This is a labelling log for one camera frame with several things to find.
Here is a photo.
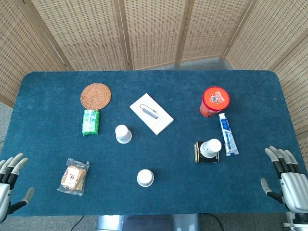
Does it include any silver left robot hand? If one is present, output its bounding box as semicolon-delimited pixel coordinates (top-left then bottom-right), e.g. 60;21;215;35
0;153;35;223

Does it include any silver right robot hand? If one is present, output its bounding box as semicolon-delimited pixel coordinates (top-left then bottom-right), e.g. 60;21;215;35
260;145;308;214

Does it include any white cup green flower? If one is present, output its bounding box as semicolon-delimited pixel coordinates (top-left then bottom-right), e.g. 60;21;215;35
200;138;222;158
137;169;154;188

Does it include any white cup blue flower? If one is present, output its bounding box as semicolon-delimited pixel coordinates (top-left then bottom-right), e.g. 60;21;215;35
115;124;132;144

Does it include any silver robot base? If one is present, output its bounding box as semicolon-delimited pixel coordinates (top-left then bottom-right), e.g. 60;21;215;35
96;213;201;231

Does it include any bread in clear bag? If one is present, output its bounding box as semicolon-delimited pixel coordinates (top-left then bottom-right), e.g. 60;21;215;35
57;157;90;196

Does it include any white blue toothpaste tube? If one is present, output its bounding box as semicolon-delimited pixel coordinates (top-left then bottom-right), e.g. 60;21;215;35
218;113;240;156

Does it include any black luncheon meat can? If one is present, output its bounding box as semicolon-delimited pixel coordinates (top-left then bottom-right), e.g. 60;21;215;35
194;141;220;164

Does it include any green wet wipes pack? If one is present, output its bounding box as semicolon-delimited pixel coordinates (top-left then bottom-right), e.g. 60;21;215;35
82;109;100;137

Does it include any red instant noodle tub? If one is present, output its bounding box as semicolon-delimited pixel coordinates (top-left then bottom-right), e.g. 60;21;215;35
200;86;231;118

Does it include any round woven rattan coaster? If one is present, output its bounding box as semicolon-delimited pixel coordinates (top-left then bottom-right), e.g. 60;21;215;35
80;82;112;111

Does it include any white USB hub box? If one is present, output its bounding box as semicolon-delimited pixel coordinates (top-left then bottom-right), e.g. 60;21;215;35
129;93;174;136

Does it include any woven bamboo folding screen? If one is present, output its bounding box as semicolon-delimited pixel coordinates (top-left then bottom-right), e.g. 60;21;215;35
0;0;308;170

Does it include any black floor cable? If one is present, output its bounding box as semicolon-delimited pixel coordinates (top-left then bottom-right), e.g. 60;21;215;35
71;215;85;231
200;213;225;231

